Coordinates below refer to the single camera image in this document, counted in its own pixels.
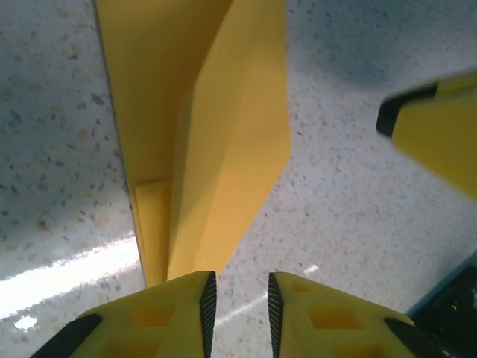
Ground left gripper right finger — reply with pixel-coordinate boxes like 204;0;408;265
268;271;448;358

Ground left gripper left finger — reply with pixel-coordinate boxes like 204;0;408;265
33;270;218;358

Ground blue printed side panel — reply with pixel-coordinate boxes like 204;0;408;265
413;260;477;358

